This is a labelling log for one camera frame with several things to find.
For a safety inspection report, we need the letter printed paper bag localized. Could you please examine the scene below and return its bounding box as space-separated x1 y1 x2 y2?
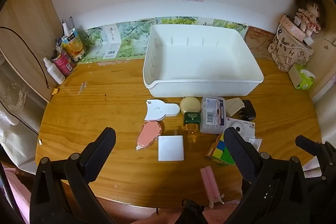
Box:
268 14 314 72

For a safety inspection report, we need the white carton box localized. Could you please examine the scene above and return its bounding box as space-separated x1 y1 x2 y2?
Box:
102 25 122 59

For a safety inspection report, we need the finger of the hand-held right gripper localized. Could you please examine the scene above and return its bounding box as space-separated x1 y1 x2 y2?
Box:
295 135 336 182

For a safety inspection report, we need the grape printed wall strip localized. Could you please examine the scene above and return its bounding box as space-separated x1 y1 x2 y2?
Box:
76 17 248 64

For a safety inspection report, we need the white plastic tape holder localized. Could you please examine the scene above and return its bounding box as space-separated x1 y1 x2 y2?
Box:
144 99 180 122

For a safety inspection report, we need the black cable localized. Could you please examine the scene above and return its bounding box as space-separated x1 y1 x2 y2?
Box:
0 27 50 89

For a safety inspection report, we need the multicolour puzzle cube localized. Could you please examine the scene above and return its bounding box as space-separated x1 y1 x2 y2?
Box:
206 133 235 167

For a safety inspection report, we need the white lace cloth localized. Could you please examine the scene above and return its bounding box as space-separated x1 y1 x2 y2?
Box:
0 56 50 169

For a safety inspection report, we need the green cap perfume bottle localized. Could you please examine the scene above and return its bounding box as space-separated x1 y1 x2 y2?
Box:
183 112 201 143

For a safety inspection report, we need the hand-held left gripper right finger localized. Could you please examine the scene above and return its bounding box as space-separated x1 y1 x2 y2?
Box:
223 127 310 224

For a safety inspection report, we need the white spray bottle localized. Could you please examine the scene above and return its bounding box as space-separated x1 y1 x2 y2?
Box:
43 57 66 84

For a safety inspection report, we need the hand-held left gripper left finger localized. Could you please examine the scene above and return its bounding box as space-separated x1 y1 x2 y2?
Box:
29 127 117 224

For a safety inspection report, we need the beige power adapter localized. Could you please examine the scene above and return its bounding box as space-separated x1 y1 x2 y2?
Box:
225 97 244 117

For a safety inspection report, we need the black power adapter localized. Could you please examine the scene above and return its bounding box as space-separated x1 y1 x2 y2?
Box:
238 100 256 122

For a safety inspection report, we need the round beige compact case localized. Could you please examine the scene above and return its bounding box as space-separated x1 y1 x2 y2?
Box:
180 97 201 114

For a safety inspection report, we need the yellow orange printed packet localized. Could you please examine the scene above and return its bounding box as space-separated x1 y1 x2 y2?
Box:
62 30 86 62

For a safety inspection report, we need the green tissue pack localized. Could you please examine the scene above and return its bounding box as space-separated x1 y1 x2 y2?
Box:
288 64 315 90

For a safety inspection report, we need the brown cardboard with red drawing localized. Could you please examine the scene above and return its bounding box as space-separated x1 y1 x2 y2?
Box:
245 26 276 59

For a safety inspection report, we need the white toy camera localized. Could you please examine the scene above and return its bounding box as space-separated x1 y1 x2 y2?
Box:
226 117 256 140

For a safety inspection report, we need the red can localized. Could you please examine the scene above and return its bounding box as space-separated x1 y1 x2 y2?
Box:
51 52 75 77

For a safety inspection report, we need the white plastic storage bin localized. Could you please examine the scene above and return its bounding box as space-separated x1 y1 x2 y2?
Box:
143 24 264 98

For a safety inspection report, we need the clear plastic box with label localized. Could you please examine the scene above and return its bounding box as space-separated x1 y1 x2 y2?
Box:
200 97 227 134

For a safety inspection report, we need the pink dotted case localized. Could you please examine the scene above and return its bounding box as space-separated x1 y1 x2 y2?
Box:
280 15 306 41

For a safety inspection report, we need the pink correction tape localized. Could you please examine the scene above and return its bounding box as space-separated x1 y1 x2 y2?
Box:
136 120 161 151

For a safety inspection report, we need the brown haired doll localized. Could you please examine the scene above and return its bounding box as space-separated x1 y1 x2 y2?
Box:
294 0 322 37

